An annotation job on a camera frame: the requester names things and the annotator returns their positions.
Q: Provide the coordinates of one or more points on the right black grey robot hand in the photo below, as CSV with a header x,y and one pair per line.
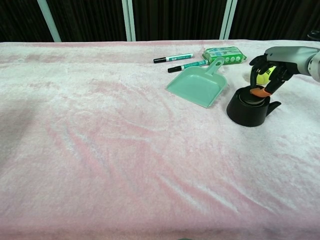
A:
x,y
287,56

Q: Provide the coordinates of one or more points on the black round lid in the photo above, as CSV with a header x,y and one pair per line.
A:
x,y
252,98

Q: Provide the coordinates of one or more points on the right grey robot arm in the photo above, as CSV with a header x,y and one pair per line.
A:
x,y
315,65

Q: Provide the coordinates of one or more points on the yellow tennis ball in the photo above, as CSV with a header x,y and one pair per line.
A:
x,y
262,78

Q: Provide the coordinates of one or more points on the green wet wipes pack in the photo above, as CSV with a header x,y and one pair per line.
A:
x,y
225,55

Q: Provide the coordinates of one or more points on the mint green plastic dustpan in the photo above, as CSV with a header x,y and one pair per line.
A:
x,y
197,86

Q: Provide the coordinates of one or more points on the green white marker black cap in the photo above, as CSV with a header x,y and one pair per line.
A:
x,y
187,65
175,58

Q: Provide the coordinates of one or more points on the black pleated curtain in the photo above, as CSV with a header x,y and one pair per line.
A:
x,y
87,17

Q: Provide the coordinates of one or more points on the pink fleece blanket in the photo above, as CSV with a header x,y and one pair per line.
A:
x,y
100,150

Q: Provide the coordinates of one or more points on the white frame post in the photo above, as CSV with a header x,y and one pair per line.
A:
x,y
228,18
128,20
48,20

